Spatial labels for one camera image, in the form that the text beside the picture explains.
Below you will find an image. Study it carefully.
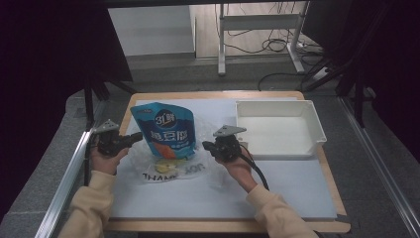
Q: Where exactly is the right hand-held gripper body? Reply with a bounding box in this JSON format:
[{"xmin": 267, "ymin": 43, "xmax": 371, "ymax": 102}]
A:
[{"xmin": 212, "ymin": 124, "xmax": 248, "ymax": 164}]

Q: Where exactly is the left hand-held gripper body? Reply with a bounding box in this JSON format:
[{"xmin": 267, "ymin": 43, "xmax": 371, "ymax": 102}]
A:
[{"xmin": 93, "ymin": 119, "xmax": 129, "ymax": 158}]

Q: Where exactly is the translucent printed plastic bag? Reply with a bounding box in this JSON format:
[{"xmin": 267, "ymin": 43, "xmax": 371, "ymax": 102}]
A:
[{"xmin": 129, "ymin": 115, "xmax": 226, "ymax": 190}]

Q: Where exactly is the blue snack pouch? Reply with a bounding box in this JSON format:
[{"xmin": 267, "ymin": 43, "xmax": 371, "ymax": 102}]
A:
[{"xmin": 129, "ymin": 101, "xmax": 198, "ymax": 161}]

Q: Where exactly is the person's left hand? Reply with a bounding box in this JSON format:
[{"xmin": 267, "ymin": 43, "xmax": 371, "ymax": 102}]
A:
[{"xmin": 90, "ymin": 145, "xmax": 130, "ymax": 176}]

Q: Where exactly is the person's right hand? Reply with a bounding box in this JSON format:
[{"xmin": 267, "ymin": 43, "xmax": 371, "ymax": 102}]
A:
[{"xmin": 215, "ymin": 146, "xmax": 259, "ymax": 193}]

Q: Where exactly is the black metal stand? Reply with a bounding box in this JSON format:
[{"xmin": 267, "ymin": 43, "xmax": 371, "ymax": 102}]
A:
[
  {"xmin": 301, "ymin": 49, "xmax": 377, "ymax": 129},
  {"xmin": 82, "ymin": 74, "xmax": 137, "ymax": 131}
]

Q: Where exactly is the white foam mat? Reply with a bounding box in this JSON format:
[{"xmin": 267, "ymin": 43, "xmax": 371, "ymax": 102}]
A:
[{"xmin": 110, "ymin": 96, "xmax": 338, "ymax": 221}]

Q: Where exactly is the white plastic tray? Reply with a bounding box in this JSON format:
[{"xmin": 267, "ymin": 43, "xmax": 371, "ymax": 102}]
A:
[{"xmin": 235, "ymin": 99, "xmax": 328, "ymax": 158}]

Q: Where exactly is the dark curtain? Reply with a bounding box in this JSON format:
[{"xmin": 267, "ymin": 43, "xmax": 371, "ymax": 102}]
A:
[
  {"xmin": 301, "ymin": 0, "xmax": 420, "ymax": 163},
  {"xmin": 0, "ymin": 0, "xmax": 134, "ymax": 222}
]

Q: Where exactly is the white panel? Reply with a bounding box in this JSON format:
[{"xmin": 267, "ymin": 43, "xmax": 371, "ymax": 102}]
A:
[{"xmin": 108, "ymin": 5, "xmax": 196, "ymax": 58}]

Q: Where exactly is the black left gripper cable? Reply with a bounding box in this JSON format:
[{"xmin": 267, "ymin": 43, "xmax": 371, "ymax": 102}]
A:
[{"xmin": 83, "ymin": 133, "xmax": 100, "ymax": 186}]

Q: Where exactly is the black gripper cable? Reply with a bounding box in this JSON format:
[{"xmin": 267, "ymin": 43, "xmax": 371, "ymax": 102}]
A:
[
  {"xmin": 83, "ymin": 133, "xmax": 100, "ymax": 186},
  {"xmin": 238, "ymin": 143, "xmax": 270, "ymax": 191}
]

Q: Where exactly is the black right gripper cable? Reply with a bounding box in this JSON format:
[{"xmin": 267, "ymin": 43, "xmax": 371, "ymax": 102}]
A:
[{"xmin": 238, "ymin": 143, "xmax": 270, "ymax": 191}]

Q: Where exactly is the aluminium rail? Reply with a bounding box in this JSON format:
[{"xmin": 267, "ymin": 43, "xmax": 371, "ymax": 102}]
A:
[
  {"xmin": 34, "ymin": 122, "xmax": 101, "ymax": 238},
  {"xmin": 339, "ymin": 96, "xmax": 420, "ymax": 238}
]

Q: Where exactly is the black floor cable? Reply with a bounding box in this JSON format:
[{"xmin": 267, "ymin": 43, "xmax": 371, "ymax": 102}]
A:
[{"xmin": 257, "ymin": 71, "xmax": 313, "ymax": 92}]

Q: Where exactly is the tangle of black floor cables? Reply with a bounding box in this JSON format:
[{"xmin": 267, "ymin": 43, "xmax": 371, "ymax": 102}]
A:
[{"xmin": 214, "ymin": 2, "xmax": 326, "ymax": 57}]

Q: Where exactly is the white metal desk frame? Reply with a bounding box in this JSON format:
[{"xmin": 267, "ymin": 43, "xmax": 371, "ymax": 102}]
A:
[{"xmin": 216, "ymin": 0, "xmax": 310, "ymax": 76}]

